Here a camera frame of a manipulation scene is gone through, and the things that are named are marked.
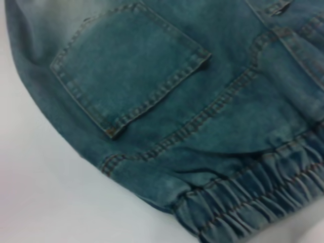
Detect blue denim shorts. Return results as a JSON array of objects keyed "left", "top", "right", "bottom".
[{"left": 0, "top": 0, "right": 324, "bottom": 243}]

